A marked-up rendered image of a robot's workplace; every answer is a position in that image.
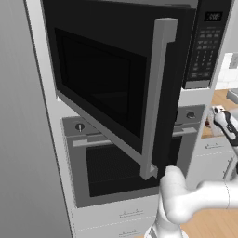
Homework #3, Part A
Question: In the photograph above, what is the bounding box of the black microwave oven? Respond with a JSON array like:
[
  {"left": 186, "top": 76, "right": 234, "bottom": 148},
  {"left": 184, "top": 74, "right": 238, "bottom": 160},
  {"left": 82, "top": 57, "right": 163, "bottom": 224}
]
[{"left": 39, "top": 0, "right": 234, "bottom": 91}]

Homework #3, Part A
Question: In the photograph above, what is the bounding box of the steel built-in oven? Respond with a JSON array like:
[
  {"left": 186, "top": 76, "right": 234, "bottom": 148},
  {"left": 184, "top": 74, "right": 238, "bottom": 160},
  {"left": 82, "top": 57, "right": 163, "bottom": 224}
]
[{"left": 60, "top": 104, "right": 206, "bottom": 209}]

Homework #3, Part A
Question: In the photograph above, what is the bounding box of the grey fridge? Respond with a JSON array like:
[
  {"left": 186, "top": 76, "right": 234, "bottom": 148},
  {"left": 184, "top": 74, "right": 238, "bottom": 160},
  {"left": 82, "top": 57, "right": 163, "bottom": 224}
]
[{"left": 0, "top": 0, "right": 74, "bottom": 238}]

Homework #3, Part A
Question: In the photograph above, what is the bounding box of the grey microwave door handle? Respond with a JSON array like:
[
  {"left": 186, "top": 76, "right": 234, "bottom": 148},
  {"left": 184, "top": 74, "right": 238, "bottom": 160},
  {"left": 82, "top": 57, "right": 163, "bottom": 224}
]
[{"left": 139, "top": 18, "right": 179, "bottom": 181}]

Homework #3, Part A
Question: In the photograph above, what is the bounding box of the white tall oven cabinet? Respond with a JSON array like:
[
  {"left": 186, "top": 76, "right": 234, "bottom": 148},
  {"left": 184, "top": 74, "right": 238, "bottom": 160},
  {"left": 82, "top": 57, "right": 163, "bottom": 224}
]
[{"left": 23, "top": 0, "right": 238, "bottom": 238}]

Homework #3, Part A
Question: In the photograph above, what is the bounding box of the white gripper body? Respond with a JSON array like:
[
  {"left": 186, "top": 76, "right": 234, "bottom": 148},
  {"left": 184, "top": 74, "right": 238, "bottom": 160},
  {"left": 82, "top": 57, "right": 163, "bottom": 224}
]
[{"left": 212, "top": 106, "right": 225, "bottom": 126}]

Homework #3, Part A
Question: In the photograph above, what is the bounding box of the grey drawer handle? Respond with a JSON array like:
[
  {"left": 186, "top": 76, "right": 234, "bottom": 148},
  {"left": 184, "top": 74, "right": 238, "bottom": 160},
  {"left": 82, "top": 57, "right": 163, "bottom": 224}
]
[
  {"left": 119, "top": 229, "right": 142, "bottom": 238},
  {"left": 205, "top": 142, "right": 225, "bottom": 150},
  {"left": 119, "top": 209, "right": 144, "bottom": 218}
]

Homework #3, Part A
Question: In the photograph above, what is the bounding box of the black microwave door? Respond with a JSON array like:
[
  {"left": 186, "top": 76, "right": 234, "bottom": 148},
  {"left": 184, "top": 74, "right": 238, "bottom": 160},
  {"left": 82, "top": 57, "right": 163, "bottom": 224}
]
[{"left": 41, "top": 0, "right": 199, "bottom": 181}]

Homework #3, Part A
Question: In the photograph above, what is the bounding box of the grey cupboard door handle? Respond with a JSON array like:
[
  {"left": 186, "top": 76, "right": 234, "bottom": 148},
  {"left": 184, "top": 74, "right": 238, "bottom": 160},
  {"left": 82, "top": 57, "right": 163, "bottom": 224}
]
[{"left": 222, "top": 156, "right": 235, "bottom": 179}]

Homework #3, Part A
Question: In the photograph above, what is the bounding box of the grey wall socket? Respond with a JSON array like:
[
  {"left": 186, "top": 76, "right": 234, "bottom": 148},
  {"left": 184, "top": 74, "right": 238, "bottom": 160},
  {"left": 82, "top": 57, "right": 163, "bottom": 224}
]
[{"left": 230, "top": 52, "right": 238, "bottom": 70}]

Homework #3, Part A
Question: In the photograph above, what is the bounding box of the white cupboard door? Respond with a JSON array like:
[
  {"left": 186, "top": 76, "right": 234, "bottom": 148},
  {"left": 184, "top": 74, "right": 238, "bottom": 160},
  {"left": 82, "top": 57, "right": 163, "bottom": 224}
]
[{"left": 185, "top": 150, "right": 238, "bottom": 190}]

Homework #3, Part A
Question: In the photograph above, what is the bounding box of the white drawer front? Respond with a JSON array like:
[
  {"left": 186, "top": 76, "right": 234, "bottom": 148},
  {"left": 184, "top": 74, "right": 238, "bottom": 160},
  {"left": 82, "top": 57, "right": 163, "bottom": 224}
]
[
  {"left": 72, "top": 194, "right": 163, "bottom": 231},
  {"left": 192, "top": 135, "right": 234, "bottom": 157},
  {"left": 73, "top": 217, "right": 157, "bottom": 238}
]

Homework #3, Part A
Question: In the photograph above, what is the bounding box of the grey oven door handle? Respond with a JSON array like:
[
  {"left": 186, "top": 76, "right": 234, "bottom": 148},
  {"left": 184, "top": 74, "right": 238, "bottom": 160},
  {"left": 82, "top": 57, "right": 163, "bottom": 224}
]
[{"left": 73, "top": 126, "right": 199, "bottom": 149}]

